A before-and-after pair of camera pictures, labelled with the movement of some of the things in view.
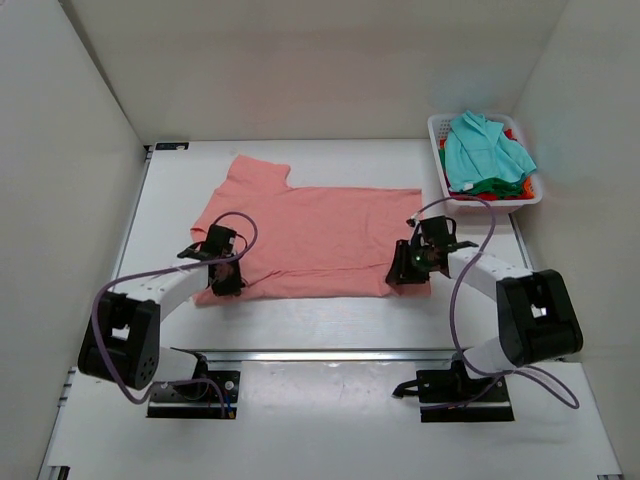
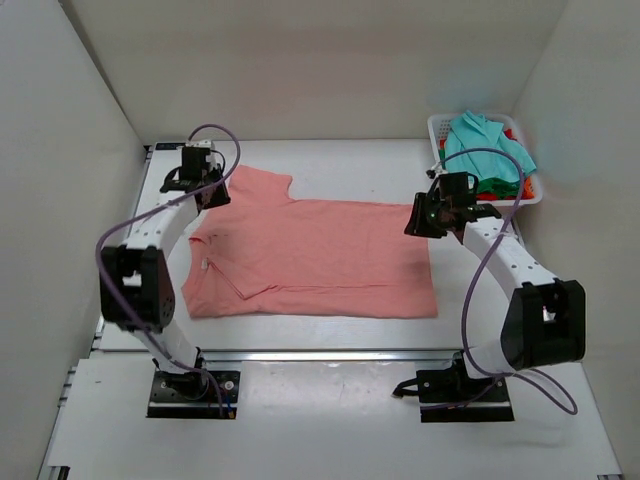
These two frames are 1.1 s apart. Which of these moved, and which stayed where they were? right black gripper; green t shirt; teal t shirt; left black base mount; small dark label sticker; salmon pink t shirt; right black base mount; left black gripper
Moved: salmon pink t shirt; right black gripper; left black gripper
Stayed: teal t shirt; small dark label sticker; right black base mount; left black base mount; green t shirt
